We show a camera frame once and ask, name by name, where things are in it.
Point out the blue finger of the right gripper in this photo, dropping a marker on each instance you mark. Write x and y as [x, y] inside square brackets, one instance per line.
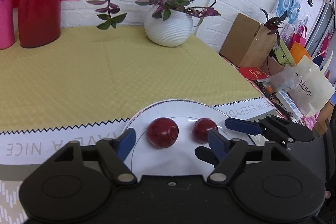
[206, 154]
[246, 127]

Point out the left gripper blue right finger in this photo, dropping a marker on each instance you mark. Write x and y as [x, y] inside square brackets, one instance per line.
[218, 144]

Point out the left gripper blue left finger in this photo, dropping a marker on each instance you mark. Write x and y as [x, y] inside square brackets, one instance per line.
[124, 144]

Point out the dark red plum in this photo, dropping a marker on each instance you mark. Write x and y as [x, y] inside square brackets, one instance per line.
[162, 132]
[201, 129]

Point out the white oval plate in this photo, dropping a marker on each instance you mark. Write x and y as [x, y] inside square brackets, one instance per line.
[179, 159]

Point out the red envelope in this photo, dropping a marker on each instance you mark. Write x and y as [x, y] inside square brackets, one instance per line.
[253, 73]

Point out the clear plastic bag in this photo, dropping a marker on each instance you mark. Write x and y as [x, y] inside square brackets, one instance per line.
[288, 79]

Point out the white paper bag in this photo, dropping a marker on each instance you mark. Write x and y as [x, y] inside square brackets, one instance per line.
[314, 90]

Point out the brown cardboard box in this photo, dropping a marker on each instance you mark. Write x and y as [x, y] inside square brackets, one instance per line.
[248, 43]

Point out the orange gift bag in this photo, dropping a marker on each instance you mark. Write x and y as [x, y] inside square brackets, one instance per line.
[298, 52]

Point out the pink gift bag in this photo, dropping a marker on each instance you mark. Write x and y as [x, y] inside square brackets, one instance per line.
[299, 37]

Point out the purple plant behind box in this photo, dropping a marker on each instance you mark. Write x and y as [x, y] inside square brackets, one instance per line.
[273, 24]

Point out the white ribbed plant pot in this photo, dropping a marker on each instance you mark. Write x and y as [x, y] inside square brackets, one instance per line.
[169, 33]

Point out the purple green trailing plant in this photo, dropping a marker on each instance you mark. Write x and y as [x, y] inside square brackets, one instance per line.
[110, 15]

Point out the pink thermos bottle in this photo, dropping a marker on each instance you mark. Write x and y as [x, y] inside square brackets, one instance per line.
[7, 37]

